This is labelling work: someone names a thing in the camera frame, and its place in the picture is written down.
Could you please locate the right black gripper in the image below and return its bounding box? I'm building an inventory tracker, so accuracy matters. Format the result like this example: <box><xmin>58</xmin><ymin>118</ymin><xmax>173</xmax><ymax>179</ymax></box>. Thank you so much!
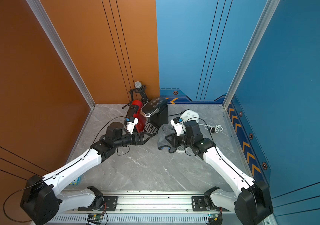
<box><xmin>164</xmin><ymin>131</ymin><xmax>194</xmax><ymax>148</ymax></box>

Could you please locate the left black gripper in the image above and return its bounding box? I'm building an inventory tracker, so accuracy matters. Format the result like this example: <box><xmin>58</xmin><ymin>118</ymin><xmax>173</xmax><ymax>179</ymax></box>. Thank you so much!
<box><xmin>113</xmin><ymin>131</ymin><xmax>152</xmax><ymax>150</ymax></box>

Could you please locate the grey blue cleaning cloth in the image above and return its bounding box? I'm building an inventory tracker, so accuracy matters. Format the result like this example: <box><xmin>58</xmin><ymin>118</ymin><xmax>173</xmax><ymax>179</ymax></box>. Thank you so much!
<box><xmin>157</xmin><ymin>124</ymin><xmax>177</xmax><ymax>154</ymax></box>

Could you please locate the white coffee machine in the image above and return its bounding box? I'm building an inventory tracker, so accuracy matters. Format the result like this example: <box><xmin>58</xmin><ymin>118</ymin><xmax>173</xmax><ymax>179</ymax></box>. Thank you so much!
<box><xmin>175</xmin><ymin>109</ymin><xmax>201</xmax><ymax>154</ymax></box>

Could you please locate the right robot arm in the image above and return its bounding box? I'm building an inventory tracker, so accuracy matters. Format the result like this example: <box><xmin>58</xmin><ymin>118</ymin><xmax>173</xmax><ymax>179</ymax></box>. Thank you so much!
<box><xmin>158</xmin><ymin>120</ymin><xmax>274</xmax><ymax>225</ymax></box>

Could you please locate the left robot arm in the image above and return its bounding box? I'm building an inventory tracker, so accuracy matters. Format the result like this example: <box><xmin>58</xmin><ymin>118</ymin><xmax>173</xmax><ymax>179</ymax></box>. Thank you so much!
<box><xmin>20</xmin><ymin>122</ymin><xmax>157</xmax><ymax>225</ymax></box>

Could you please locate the red coffee machine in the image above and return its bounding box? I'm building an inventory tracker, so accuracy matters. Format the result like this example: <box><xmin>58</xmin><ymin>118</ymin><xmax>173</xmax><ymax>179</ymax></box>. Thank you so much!
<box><xmin>125</xmin><ymin>100</ymin><xmax>146</xmax><ymax>133</ymax></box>

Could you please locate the black coffee machine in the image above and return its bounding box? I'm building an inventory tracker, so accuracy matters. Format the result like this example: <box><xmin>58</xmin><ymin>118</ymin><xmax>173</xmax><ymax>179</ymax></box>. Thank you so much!
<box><xmin>140</xmin><ymin>97</ymin><xmax>168</xmax><ymax>134</ymax></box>

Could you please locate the microphone on black tripod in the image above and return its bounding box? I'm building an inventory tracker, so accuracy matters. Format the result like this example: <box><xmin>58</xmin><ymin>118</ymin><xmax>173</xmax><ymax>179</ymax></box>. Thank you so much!
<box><xmin>122</xmin><ymin>81</ymin><xmax>150</xmax><ymax>110</ymax></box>

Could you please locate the blue owl toy block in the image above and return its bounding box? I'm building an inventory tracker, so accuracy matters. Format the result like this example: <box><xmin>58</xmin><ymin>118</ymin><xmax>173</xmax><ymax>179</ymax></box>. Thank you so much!
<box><xmin>70</xmin><ymin>176</ymin><xmax>82</xmax><ymax>186</ymax></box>

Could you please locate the right green circuit board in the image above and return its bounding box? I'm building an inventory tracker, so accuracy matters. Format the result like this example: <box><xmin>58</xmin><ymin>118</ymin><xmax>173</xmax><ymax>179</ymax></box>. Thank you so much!
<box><xmin>207</xmin><ymin>214</ymin><xmax>223</xmax><ymax>225</ymax></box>

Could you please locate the green circuit board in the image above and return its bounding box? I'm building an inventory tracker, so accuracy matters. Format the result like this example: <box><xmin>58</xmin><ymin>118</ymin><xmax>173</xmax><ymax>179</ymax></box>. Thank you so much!
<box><xmin>207</xmin><ymin>214</ymin><xmax>223</xmax><ymax>225</ymax></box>
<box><xmin>86</xmin><ymin>214</ymin><xmax>104</xmax><ymax>225</ymax></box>

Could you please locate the left green circuit board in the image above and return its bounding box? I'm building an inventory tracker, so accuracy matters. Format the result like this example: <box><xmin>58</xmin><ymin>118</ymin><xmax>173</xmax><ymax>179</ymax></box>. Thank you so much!
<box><xmin>86</xmin><ymin>214</ymin><xmax>104</xmax><ymax>225</ymax></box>

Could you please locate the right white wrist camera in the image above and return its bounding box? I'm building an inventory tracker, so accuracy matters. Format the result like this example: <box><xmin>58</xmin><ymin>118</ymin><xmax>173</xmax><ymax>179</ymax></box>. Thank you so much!
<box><xmin>170</xmin><ymin>117</ymin><xmax>184</xmax><ymax>136</ymax></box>

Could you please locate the white power cable with plug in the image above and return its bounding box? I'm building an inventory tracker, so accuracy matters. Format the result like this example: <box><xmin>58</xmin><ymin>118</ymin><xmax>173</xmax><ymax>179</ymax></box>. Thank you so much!
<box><xmin>203</xmin><ymin>123</ymin><xmax>224</xmax><ymax>135</ymax></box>

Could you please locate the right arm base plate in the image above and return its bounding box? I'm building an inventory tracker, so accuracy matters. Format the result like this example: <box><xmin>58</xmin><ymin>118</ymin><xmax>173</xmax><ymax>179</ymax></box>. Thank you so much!
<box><xmin>191</xmin><ymin>196</ymin><xmax>234</xmax><ymax>212</ymax></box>

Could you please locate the aluminium mounting rail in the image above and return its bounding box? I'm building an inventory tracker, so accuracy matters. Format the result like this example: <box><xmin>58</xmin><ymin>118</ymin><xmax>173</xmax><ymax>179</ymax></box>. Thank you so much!
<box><xmin>48</xmin><ymin>191</ymin><xmax>241</xmax><ymax>225</ymax></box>

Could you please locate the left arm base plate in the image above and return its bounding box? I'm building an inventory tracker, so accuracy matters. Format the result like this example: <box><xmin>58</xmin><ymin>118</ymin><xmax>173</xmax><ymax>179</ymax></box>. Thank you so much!
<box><xmin>77</xmin><ymin>196</ymin><xmax>118</xmax><ymax>212</ymax></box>

